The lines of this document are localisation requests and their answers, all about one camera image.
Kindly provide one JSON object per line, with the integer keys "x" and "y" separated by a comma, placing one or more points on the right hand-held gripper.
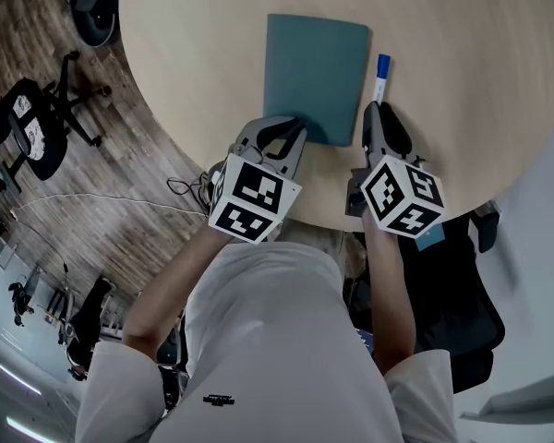
{"x": 401, "y": 196}

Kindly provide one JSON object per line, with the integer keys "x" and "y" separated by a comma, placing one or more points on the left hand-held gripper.
{"x": 254, "y": 196}

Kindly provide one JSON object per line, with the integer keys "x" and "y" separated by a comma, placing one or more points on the white marker pen blue cap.
{"x": 381, "y": 79}

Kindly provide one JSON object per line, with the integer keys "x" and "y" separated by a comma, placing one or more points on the grey-blue notebook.
{"x": 314, "y": 72}

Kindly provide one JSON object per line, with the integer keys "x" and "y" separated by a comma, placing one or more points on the person's left forearm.
{"x": 175, "y": 275}

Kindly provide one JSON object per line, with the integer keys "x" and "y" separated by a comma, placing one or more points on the person's right forearm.
{"x": 390, "y": 302}

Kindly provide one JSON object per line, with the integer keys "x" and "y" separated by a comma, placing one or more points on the round beige table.
{"x": 466, "y": 63}

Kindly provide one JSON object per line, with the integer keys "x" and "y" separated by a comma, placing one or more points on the black mesh-back office chair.
{"x": 452, "y": 307}

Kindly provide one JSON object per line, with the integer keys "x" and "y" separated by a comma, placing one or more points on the blue square paper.
{"x": 431, "y": 239}

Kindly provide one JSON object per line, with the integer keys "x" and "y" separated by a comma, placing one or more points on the person's white shirt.
{"x": 268, "y": 339}

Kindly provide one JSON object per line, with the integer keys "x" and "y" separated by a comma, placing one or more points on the grey round device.
{"x": 97, "y": 26}

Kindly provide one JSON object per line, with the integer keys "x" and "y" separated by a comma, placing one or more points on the black chair with patterned cushion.
{"x": 46, "y": 146}

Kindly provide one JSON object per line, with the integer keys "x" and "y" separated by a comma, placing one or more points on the dark chair armrest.
{"x": 168, "y": 362}

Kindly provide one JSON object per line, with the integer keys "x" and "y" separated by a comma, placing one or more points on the black machine on stand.
{"x": 85, "y": 326}

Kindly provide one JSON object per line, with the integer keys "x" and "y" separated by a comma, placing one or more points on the small black stand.
{"x": 20, "y": 300}

